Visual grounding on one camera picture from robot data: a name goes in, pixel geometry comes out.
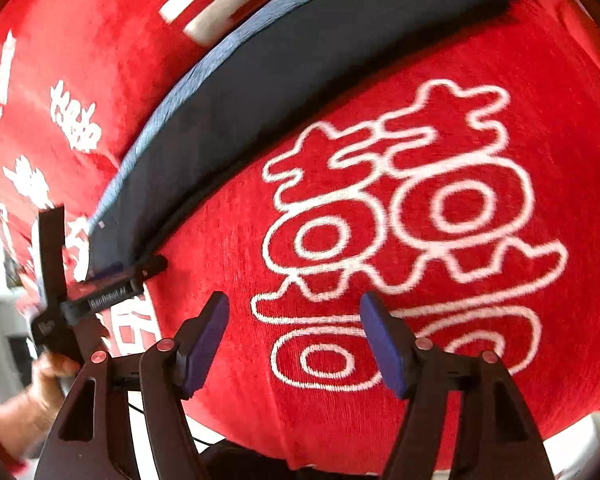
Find person's left hand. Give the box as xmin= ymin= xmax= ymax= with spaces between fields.
xmin=27 ymin=352 xmax=81 ymax=432

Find person's dark trousers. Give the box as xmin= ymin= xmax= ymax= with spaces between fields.
xmin=200 ymin=440 xmax=378 ymax=480

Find red bedspread with white characters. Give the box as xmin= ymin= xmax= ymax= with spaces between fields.
xmin=0 ymin=0 xmax=600 ymax=474

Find person's left forearm red sleeve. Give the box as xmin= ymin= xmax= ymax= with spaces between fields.
xmin=0 ymin=391 xmax=50 ymax=474

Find black pants with blue trim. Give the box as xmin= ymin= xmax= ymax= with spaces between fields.
xmin=87 ymin=0 xmax=510 ymax=276

